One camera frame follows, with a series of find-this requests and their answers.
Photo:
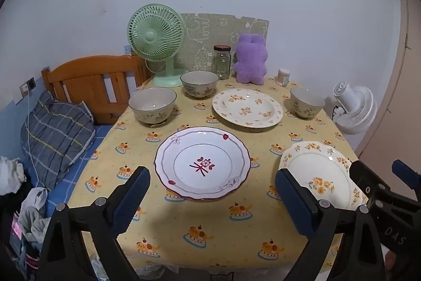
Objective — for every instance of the grey crumpled clothes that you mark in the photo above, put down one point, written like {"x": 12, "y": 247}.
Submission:
{"x": 34, "y": 215}

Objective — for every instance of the beige floral bowl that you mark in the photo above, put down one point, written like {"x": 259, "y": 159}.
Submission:
{"x": 197, "y": 90}
{"x": 304, "y": 109}
{"x": 144, "y": 113}

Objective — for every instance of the round cream plate orange flowers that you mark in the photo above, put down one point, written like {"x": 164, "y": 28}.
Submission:
{"x": 246, "y": 109}

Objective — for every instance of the yellow printed tablecloth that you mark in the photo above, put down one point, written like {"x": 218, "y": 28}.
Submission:
{"x": 210, "y": 218}

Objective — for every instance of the white crumpled cloth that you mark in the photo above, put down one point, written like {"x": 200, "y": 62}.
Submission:
{"x": 11, "y": 174}

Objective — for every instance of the green desk fan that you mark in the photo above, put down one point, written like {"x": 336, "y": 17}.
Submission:
{"x": 154, "y": 37}

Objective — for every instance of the beige door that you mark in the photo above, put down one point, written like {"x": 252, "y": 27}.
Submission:
{"x": 394, "y": 103}

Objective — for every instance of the scalloped cream plate orange flowers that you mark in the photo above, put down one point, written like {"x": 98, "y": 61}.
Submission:
{"x": 322, "y": 169}

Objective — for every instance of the green patterned mat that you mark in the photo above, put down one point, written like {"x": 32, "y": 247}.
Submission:
{"x": 210, "y": 34}

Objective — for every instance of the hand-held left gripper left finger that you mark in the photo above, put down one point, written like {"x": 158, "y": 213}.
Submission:
{"x": 131, "y": 198}

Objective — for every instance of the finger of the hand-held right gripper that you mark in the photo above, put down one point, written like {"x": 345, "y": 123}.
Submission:
{"x": 404, "y": 172}
{"x": 365, "y": 177}

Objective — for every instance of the grey plaid pillow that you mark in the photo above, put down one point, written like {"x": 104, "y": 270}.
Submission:
{"x": 56, "y": 136}

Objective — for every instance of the glass jar with dark lid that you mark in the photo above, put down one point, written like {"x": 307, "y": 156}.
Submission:
{"x": 222, "y": 65}

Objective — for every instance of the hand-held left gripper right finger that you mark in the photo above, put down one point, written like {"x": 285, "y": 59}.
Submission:
{"x": 296, "y": 202}

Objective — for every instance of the white plate with red pattern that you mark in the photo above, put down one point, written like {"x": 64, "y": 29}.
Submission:
{"x": 204, "y": 165}

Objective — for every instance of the dark wall switch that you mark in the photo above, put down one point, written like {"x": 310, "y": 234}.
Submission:
{"x": 31, "y": 83}

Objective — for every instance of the cotton swab container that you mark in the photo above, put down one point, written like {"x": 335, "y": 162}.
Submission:
{"x": 283, "y": 77}

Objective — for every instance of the white circulator fan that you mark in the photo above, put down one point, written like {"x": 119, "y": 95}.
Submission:
{"x": 358, "y": 113}

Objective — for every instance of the white wall socket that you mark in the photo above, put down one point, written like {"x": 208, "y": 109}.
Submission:
{"x": 24, "y": 90}

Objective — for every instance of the wooden chair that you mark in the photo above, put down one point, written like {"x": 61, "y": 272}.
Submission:
{"x": 82, "y": 77}

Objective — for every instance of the purple plush rabbit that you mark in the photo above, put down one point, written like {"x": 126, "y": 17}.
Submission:
{"x": 250, "y": 60}

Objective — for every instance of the blue bed sheet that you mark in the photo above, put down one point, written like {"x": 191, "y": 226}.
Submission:
{"x": 85, "y": 159}

